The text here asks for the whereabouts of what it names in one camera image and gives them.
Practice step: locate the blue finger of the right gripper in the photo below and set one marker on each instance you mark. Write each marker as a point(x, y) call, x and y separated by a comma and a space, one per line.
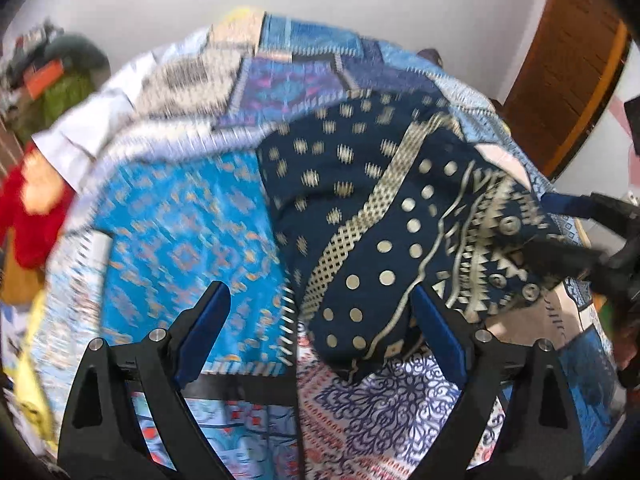
point(549, 256)
point(577, 206)

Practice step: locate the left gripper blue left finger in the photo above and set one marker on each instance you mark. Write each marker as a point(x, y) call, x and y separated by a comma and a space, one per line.
point(195, 331)

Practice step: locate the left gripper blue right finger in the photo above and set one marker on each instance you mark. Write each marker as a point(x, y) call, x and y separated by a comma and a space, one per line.
point(445, 332)

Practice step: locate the navy patterned hooded garment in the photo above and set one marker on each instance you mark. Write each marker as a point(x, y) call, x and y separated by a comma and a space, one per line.
point(378, 194)

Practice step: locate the pile of clothes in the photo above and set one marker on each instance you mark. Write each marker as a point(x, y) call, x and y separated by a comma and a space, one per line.
point(27, 52)

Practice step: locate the person's right hand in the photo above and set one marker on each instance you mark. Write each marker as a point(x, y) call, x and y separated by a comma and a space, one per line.
point(626, 347)

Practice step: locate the brown wooden door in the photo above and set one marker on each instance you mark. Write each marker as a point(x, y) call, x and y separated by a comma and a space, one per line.
point(570, 70)

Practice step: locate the blue patchwork bedspread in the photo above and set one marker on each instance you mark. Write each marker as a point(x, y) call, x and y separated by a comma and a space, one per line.
point(175, 200)

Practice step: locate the red plush toy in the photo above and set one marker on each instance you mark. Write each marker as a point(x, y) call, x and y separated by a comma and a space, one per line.
point(34, 202)

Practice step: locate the white pillow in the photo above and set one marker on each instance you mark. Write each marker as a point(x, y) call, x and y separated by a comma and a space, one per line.
point(72, 143)

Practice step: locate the orange shoe box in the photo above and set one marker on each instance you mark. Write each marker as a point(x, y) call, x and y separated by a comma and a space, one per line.
point(37, 81)

